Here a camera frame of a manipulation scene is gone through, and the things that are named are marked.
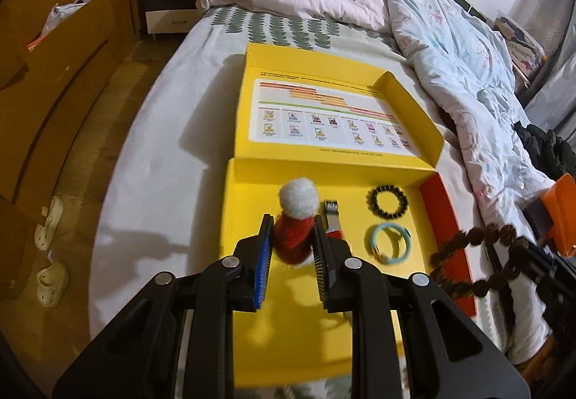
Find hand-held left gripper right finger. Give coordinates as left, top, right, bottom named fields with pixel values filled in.
left=312, top=214, right=532, bottom=399

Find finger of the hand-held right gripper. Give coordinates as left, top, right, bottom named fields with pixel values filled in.
left=488, top=239, right=561, bottom=288

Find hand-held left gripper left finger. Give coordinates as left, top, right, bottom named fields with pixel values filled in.
left=51, top=214, right=275, bottom=399

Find red santa hat clip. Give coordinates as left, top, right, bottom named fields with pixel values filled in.
left=274, top=177, right=321, bottom=269

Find light blue hair tie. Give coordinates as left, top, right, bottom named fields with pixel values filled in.
left=369, top=223, right=412, bottom=265

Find black bead bracelet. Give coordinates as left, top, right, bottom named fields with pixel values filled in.
left=365, top=184, right=410, bottom=219

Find yellow cardboard box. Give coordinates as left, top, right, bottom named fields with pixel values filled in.
left=218, top=42, right=478, bottom=388

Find brown seed bead bracelet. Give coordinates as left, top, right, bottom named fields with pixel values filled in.
left=429, top=223, right=532, bottom=298

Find silver nail clipper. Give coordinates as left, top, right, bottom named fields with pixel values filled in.
left=324, top=199, right=345, bottom=240

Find black cloth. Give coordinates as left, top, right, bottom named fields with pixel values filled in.
left=513, top=122, right=576, bottom=178

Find cream slipper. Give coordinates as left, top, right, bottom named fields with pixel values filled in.
left=35, top=196, right=64, bottom=252
left=37, top=261, right=71, bottom=308

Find light blue cartoon quilt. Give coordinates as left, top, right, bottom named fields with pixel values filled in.
left=378, top=0, right=561, bottom=364

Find printed bag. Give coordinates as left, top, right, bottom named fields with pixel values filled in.
left=492, top=12, right=548, bottom=67

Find wooden wardrobe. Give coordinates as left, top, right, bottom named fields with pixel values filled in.
left=0, top=0, right=141, bottom=303

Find nightstand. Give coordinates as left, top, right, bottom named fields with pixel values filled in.
left=141, top=0, right=206, bottom=40

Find white plastic bag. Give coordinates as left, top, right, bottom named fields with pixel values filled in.
left=27, top=0, right=100, bottom=51

